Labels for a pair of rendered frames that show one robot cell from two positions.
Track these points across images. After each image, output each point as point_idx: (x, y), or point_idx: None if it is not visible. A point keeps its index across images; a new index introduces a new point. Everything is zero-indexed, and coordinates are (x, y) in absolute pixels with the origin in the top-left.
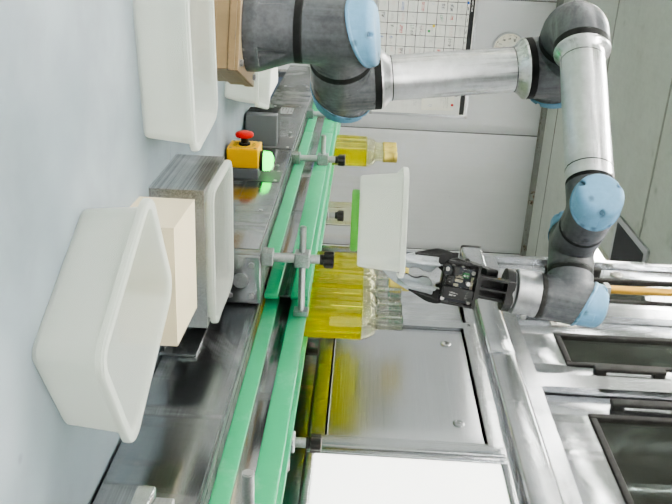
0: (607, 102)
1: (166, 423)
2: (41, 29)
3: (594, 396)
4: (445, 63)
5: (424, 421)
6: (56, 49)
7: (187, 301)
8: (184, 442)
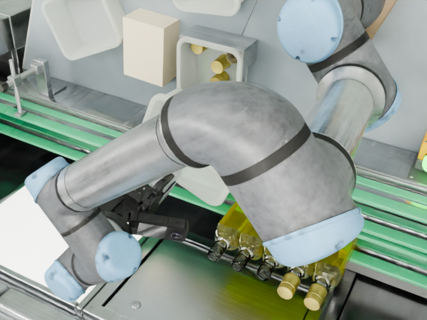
0: (109, 156)
1: (131, 111)
2: None
3: None
4: (316, 105)
5: (151, 287)
6: None
7: (143, 68)
8: (114, 113)
